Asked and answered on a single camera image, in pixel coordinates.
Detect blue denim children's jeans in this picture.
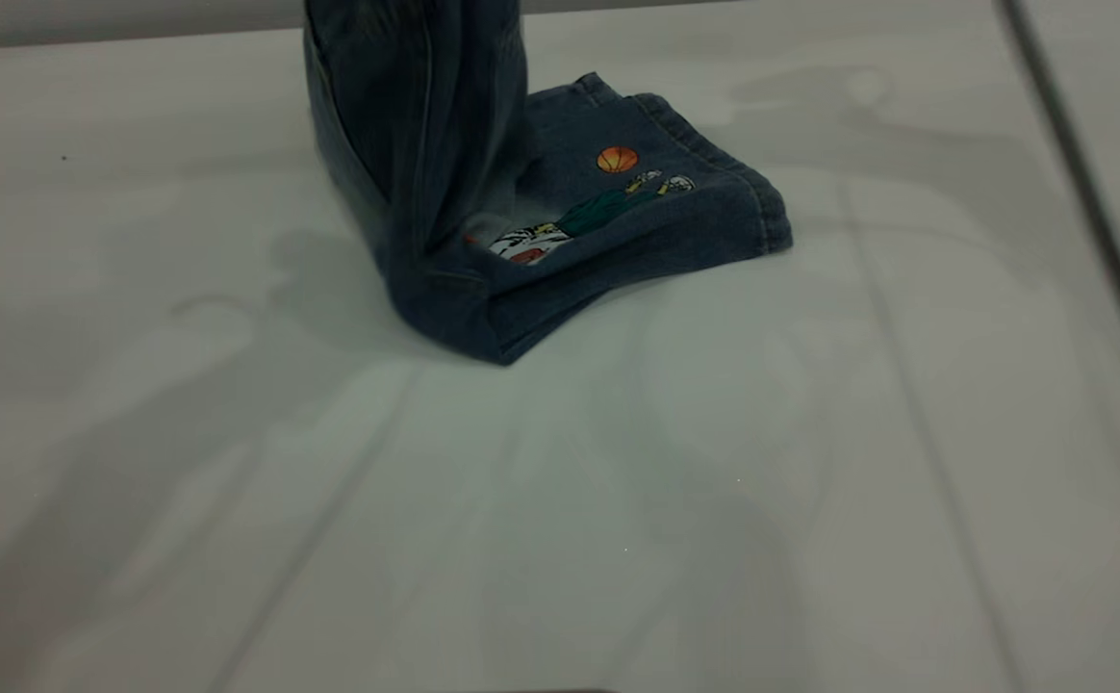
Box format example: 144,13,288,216
302,0,794,368

